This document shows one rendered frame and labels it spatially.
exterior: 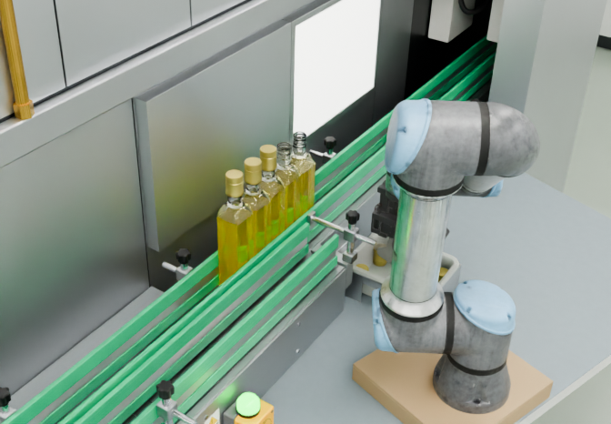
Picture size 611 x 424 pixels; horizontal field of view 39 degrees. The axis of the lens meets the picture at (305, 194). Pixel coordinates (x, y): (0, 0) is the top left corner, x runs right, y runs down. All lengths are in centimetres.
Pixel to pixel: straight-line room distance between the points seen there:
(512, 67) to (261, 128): 85
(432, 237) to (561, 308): 69
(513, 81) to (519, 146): 116
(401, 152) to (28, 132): 58
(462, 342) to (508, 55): 108
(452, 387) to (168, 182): 68
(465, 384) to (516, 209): 80
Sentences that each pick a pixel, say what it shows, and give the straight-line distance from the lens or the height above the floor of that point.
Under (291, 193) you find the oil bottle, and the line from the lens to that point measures 181.
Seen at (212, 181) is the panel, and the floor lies 106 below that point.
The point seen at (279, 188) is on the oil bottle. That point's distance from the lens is 176.
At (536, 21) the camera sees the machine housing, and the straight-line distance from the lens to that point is 241.
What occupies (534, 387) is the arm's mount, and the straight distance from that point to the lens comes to 180.
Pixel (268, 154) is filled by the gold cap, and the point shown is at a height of 116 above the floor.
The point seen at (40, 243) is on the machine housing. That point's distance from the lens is 154.
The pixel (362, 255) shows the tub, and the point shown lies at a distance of 201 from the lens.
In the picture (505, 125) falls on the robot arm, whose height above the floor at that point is 142.
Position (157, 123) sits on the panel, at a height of 127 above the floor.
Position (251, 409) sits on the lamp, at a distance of 161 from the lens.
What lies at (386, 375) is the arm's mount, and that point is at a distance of 176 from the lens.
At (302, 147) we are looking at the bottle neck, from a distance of 182.
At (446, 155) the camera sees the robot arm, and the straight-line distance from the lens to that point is 131.
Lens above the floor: 204
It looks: 34 degrees down
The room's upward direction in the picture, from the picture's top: 2 degrees clockwise
